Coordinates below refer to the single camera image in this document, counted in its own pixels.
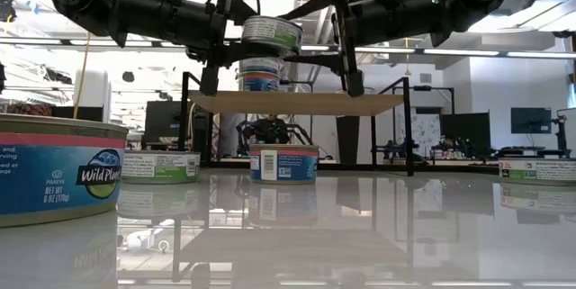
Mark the black hanging device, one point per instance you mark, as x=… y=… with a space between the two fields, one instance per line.
x=5 y=10

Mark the person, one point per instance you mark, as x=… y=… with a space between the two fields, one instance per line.
x=270 y=129

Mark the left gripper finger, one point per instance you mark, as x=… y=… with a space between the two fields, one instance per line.
x=243 y=12
x=243 y=59

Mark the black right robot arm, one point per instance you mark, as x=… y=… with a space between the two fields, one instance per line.
x=427 y=5

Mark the wooden shelf black legs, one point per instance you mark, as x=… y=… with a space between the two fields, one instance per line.
x=292 y=102

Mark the dark low box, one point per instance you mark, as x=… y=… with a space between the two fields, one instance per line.
x=76 y=113

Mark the large black screen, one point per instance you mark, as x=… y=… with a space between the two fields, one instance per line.
x=465 y=133

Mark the white cabinet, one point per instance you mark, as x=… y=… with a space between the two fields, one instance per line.
x=96 y=95

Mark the round black fixture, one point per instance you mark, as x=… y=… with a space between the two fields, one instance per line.
x=128 y=76

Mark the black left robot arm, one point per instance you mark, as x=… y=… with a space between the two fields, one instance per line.
x=135 y=10

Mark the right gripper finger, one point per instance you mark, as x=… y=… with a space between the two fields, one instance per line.
x=315 y=5
x=324 y=58

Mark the black tripod stand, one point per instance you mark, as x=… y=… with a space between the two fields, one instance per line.
x=561 y=131

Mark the whiteboard with drawings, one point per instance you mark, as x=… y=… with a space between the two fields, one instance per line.
x=425 y=133

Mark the black table frame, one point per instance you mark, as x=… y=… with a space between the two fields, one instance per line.
x=450 y=168

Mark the black background monitor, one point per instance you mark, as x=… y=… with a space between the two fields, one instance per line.
x=164 y=120

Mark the patterned cloth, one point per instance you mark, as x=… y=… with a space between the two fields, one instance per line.
x=29 y=109

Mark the black bin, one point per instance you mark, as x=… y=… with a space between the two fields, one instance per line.
x=348 y=140

